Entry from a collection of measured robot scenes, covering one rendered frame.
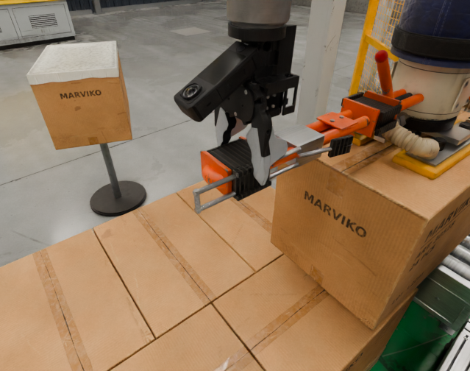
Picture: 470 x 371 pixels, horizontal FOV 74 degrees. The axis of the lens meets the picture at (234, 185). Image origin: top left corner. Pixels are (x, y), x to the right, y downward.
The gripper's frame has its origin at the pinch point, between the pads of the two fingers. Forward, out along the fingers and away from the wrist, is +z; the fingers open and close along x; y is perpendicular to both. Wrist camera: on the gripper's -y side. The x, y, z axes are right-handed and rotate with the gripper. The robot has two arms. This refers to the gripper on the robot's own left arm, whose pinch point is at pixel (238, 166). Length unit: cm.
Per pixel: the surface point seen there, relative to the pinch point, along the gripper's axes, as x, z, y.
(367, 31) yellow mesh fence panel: 102, 16, 194
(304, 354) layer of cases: -11, 66, 18
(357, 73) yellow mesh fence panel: 102, 44, 194
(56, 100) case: 139, 34, -4
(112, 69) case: 129, 21, 23
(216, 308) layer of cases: 16, 67, 6
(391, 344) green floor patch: -21, 119, 80
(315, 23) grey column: 105, 7, 142
